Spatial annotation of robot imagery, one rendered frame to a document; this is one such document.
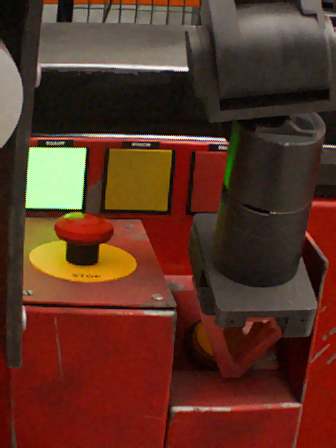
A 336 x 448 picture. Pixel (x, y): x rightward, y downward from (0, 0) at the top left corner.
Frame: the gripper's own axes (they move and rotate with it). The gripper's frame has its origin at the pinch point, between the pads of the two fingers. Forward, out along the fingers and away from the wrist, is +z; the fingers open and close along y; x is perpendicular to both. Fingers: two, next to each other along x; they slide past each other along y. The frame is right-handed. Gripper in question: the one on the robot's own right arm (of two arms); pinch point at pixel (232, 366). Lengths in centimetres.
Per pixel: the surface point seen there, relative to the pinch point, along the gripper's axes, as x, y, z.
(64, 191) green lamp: 10.9, 12.5, -5.7
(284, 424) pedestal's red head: -3.1, -5.1, 1.2
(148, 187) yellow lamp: 4.9, 12.6, -6.0
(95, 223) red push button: 9.7, 4.0, -8.9
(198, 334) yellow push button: 2.1, 2.7, -0.7
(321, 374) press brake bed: -14.0, 16.8, 16.3
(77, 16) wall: -34, 433, 178
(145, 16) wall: -66, 436, 178
